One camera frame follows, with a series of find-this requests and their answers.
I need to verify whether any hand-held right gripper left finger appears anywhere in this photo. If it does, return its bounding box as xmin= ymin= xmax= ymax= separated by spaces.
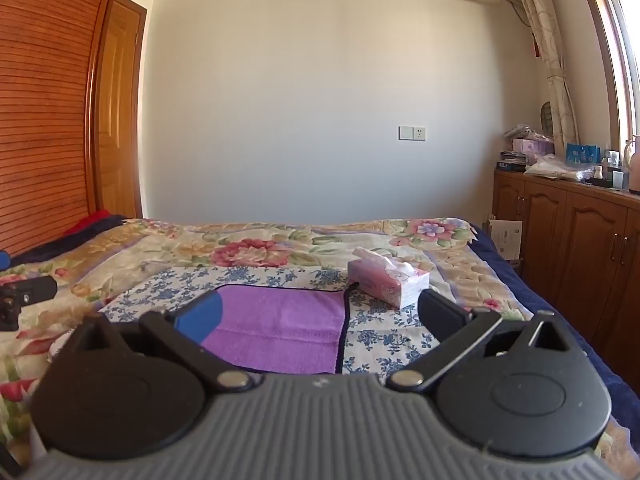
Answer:
xmin=49 ymin=290 xmax=262 ymax=395

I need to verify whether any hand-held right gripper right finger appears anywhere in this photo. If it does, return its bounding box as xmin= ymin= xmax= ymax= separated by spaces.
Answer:
xmin=385 ymin=287 xmax=590 ymax=394

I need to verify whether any purple towel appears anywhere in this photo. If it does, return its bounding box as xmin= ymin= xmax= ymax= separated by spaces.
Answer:
xmin=200 ymin=284 xmax=358 ymax=375

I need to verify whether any dark blue cloth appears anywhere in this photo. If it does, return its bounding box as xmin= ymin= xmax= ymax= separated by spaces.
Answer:
xmin=9 ymin=214 xmax=130 ymax=267

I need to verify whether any pink tissue box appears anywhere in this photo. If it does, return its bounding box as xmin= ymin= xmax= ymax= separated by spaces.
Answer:
xmin=347 ymin=247 xmax=431 ymax=310

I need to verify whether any blue floral white cloth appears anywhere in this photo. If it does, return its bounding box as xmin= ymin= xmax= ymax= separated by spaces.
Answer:
xmin=98 ymin=265 xmax=456 ymax=378

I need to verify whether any floral quilt bed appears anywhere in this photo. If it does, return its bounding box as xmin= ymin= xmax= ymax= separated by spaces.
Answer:
xmin=0 ymin=217 xmax=630 ymax=458

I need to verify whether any red cloth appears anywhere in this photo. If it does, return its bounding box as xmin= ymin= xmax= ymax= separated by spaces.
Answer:
xmin=64 ymin=209 xmax=113 ymax=235

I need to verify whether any cardboard box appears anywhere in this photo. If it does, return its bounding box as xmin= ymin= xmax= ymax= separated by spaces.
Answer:
xmin=487 ymin=218 xmax=524 ymax=262

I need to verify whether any wooden cabinet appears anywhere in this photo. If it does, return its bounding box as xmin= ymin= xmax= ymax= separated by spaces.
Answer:
xmin=492 ymin=167 xmax=640 ymax=386

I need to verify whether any slatted wooden wardrobe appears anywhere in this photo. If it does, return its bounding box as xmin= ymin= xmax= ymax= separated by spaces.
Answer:
xmin=0 ymin=0 xmax=126 ymax=257

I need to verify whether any stack of dark books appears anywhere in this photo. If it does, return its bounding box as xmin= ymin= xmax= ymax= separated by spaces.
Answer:
xmin=496 ymin=151 xmax=527 ymax=172

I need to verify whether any clear plastic bag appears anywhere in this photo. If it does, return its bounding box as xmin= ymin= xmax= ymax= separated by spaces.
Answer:
xmin=523 ymin=154 xmax=597 ymax=181

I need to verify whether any wooden door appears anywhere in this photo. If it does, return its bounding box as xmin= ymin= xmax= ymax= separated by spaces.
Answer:
xmin=95 ymin=0 xmax=149 ymax=219

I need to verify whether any blue packet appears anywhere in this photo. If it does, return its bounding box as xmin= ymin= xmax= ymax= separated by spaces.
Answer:
xmin=566 ymin=143 xmax=602 ymax=165

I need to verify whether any pink thermos jug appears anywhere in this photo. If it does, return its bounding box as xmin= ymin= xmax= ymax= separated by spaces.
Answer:
xmin=627 ymin=135 xmax=640 ymax=196

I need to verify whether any patterned beige curtain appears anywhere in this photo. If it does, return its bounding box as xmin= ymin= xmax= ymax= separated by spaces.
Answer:
xmin=506 ymin=0 xmax=581 ymax=147

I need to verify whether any wooden window frame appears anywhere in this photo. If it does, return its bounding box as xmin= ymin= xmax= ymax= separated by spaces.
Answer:
xmin=572 ymin=0 xmax=640 ymax=163

